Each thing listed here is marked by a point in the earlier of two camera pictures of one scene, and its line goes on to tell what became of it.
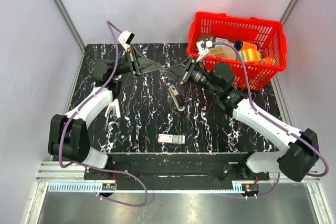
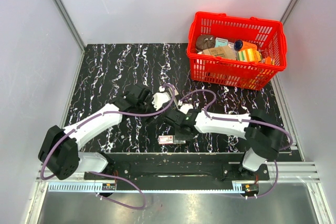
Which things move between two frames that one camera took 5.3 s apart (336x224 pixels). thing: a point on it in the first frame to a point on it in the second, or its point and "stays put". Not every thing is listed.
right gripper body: x=195 y=75 to x=179 y=135
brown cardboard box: x=228 y=52 stays put
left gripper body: x=131 y=61 to x=146 y=107
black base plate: x=177 y=167 stays put
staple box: x=174 y=139 stays put
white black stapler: x=178 y=98 stays put
